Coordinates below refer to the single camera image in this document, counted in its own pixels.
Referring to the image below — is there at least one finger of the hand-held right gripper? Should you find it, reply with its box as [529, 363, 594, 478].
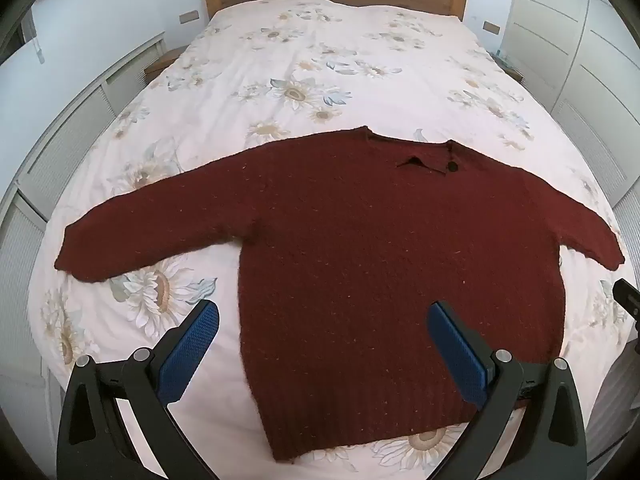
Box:
[612, 279, 640, 342]

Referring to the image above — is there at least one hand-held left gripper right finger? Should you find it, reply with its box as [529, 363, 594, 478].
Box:
[426, 301, 589, 480]

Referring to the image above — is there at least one floral white duvet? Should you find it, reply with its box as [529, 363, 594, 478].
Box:
[27, 0, 635, 480]

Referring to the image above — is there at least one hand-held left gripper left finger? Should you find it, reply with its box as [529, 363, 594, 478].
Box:
[56, 299, 222, 480]

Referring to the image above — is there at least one dark red knit sweater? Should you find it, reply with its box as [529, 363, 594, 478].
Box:
[53, 126, 626, 464]

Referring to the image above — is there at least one wooden nightstand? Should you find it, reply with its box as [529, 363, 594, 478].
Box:
[143, 45, 189, 79]
[492, 50, 524, 84]

